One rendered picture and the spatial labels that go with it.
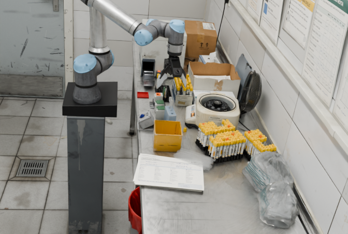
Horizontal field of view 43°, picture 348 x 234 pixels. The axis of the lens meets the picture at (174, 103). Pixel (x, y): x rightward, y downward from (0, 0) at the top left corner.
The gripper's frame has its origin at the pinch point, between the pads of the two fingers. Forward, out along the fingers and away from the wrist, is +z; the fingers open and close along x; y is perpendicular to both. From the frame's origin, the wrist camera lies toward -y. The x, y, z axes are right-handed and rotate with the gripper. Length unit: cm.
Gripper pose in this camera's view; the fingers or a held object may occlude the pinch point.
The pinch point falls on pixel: (171, 88)
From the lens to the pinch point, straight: 227.3
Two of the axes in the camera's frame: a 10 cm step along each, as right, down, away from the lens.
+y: -2.3, -4.8, 8.4
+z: -1.0, 8.8, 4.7
